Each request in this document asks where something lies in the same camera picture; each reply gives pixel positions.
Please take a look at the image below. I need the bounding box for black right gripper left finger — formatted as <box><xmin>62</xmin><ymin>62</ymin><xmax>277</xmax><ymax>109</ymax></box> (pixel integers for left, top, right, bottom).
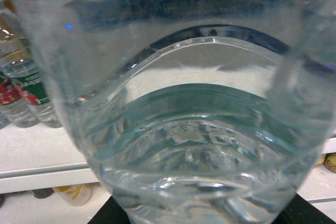
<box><xmin>89</xmin><ymin>196</ymin><xmax>131</xmax><ymax>224</ymax></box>

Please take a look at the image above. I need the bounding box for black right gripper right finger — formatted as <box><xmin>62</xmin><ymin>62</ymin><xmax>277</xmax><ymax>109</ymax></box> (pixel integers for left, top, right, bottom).
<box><xmin>272</xmin><ymin>194</ymin><xmax>335</xmax><ymax>224</ymax></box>

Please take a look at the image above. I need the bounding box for water bottle red green label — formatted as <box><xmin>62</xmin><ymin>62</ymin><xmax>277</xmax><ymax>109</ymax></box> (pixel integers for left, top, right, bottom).
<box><xmin>1</xmin><ymin>69</ymin><xmax>39</xmax><ymax>129</ymax></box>

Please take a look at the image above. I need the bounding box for white yellow drink bottle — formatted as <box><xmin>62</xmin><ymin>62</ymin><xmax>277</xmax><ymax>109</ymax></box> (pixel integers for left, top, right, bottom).
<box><xmin>52</xmin><ymin>184</ymin><xmax>92</xmax><ymax>207</ymax></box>

